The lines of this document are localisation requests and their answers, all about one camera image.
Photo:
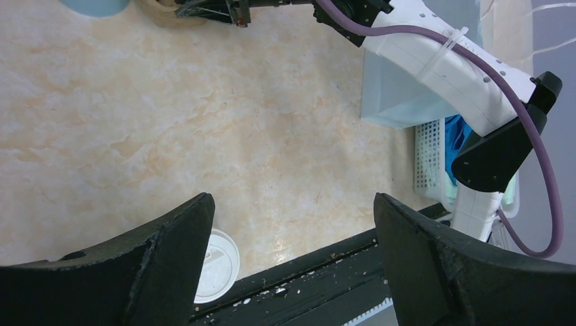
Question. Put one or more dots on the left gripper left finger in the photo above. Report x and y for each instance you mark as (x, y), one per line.
(146, 276)

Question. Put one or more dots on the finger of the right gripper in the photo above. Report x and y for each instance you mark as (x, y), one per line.
(224, 11)

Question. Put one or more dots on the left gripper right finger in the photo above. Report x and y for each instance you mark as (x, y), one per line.
(440, 276)

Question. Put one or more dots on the white plastic cup lid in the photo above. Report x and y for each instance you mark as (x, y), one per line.
(220, 268)

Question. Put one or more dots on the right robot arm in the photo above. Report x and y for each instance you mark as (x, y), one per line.
(505, 107)

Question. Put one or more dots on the brown cardboard cup carrier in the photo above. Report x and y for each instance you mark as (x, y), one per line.
(163, 14)

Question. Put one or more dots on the white plastic basket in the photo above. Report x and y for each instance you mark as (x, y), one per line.
(431, 179)

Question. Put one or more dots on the blue straw holder cup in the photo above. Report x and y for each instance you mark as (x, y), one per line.
(96, 8)

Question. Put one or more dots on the blue cloth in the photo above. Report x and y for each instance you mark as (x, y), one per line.
(456, 134)

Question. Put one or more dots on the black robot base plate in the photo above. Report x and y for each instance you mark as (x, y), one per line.
(329, 286)

